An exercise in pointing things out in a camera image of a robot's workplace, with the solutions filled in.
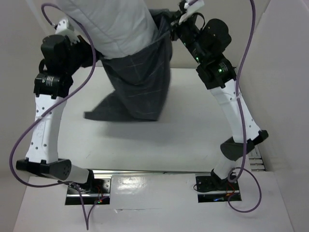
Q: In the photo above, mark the white pillow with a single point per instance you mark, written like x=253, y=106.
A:
x=117, y=28

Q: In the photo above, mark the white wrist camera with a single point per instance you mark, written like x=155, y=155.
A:
x=188, y=8
x=64, y=27

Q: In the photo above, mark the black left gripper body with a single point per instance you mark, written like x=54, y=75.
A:
x=79, y=55

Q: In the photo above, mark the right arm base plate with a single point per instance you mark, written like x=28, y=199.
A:
x=207, y=192

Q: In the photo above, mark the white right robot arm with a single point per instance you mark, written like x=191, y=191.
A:
x=221, y=80

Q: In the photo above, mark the dark grey checked pillowcase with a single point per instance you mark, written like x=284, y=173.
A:
x=141, y=81

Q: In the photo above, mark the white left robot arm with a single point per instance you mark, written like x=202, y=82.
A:
x=51, y=92

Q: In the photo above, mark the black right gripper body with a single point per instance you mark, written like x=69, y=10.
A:
x=175, y=27

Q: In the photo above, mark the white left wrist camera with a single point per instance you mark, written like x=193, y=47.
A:
x=64, y=27

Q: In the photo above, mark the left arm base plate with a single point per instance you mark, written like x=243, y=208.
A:
x=99, y=194

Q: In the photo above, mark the aluminium front rail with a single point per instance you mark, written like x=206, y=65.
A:
x=135, y=172

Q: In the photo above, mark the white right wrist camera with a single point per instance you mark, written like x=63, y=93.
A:
x=188, y=8

